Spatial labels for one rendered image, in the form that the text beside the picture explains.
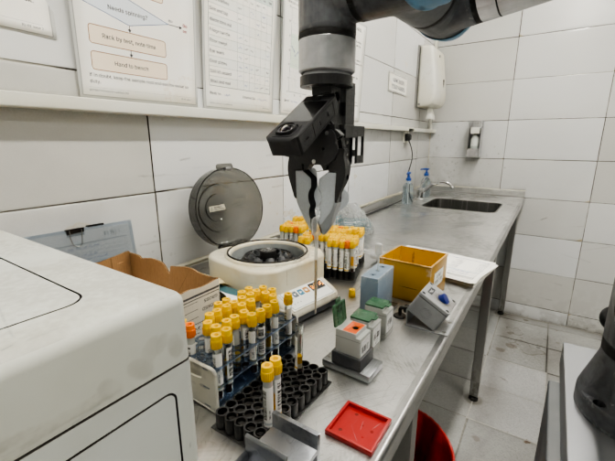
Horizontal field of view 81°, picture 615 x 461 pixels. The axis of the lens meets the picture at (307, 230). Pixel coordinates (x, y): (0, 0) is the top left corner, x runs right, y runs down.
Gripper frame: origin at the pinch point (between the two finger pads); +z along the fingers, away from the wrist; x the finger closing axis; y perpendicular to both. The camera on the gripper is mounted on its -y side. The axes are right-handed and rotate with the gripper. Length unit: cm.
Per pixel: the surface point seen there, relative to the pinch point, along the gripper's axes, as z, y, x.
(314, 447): 22.4, -13.5, -8.6
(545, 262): 70, 249, -31
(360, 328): 18.9, 8.2, -3.7
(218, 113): -19, 29, 50
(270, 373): 16.2, -12.5, -1.4
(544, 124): -22, 249, -18
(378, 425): 26.3, -2.1, -11.8
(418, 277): 19.7, 39.2, -3.9
